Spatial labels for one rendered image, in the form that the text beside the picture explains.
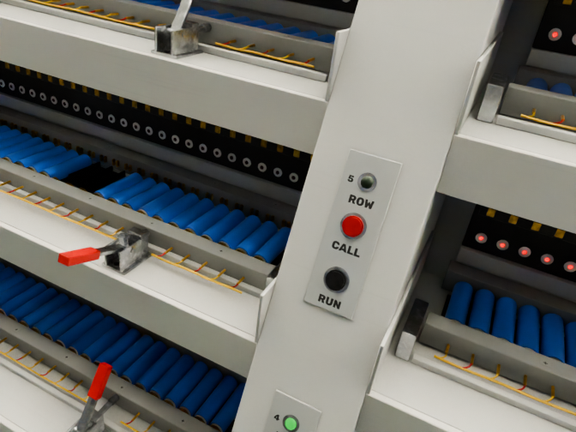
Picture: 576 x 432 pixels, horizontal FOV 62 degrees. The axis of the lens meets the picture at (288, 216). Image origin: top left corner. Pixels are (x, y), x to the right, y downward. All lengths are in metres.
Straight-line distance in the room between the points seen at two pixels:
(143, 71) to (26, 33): 0.14
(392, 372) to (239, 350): 0.13
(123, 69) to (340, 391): 0.33
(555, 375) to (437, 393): 0.09
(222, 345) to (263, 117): 0.20
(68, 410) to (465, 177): 0.48
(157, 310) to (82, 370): 0.18
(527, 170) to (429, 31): 0.12
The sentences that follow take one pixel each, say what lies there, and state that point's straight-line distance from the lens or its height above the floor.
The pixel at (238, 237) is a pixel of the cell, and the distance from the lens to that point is 0.50.
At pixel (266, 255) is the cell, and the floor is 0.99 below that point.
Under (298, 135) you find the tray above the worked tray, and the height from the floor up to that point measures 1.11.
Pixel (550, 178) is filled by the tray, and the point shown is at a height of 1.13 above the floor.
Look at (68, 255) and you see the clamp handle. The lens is 0.43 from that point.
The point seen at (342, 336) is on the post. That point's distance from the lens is 0.38.
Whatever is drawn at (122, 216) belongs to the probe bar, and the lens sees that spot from 0.52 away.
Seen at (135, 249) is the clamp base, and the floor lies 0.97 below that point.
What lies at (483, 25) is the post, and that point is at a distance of 0.37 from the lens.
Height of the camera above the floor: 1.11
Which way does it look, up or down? 9 degrees down
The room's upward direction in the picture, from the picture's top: 16 degrees clockwise
